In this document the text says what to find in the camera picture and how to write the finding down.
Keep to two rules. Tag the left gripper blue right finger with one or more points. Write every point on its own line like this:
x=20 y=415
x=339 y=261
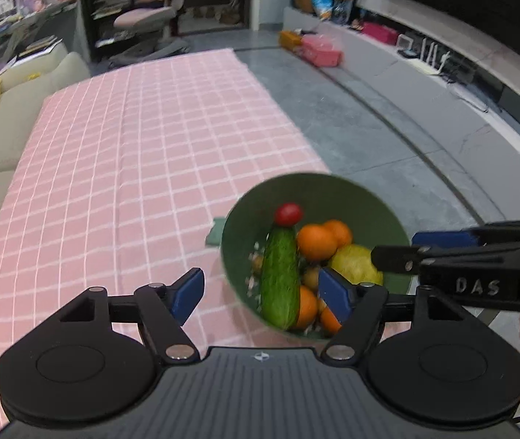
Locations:
x=337 y=292

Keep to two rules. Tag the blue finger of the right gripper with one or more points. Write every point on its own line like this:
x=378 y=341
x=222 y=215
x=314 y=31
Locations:
x=445 y=239

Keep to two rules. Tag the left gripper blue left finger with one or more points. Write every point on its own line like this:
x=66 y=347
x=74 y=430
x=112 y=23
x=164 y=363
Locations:
x=185 y=294

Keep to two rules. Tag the brown kiwi fruit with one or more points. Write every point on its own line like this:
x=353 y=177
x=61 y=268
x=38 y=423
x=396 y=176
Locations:
x=311 y=277

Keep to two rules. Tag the orange tangerine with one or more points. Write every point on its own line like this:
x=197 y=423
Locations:
x=308 y=308

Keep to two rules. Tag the large orange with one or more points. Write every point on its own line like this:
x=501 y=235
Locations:
x=329 y=322

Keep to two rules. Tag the yellow-green pear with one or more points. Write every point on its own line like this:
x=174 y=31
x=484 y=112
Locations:
x=354 y=263

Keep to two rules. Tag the small orange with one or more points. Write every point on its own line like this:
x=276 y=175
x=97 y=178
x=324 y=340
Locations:
x=315 y=243

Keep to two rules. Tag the green cucumber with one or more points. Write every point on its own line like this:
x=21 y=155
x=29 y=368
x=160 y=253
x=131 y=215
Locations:
x=279 y=281

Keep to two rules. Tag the brown longan fruit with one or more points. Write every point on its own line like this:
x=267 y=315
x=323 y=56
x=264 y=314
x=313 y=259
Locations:
x=257 y=264

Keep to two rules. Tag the red tomato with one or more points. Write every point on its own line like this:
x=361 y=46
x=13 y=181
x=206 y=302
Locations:
x=288 y=215

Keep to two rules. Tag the green colander bowl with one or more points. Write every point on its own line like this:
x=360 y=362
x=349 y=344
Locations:
x=244 y=231

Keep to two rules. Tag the white tv console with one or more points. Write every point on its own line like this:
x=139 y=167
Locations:
x=474 y=135

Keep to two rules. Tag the pink checkered tablecloth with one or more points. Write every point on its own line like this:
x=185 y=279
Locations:
x=121 y=179

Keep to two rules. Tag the white router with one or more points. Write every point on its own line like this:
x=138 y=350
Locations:
x=430 y=60

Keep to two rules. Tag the magenta box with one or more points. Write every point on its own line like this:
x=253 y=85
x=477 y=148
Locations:
x=380 y=33

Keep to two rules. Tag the pink storage box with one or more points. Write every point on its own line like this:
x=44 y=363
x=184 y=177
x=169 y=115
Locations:
x=320 y=51

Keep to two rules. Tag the yellow box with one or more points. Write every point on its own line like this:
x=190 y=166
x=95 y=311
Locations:
x=290 y=40

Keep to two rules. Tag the blue snack bag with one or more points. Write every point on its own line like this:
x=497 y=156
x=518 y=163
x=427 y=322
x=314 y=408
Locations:
x=322 y=9

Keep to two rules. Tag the pink office chair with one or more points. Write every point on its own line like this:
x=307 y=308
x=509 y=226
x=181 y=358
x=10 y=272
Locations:
x=155 y=24

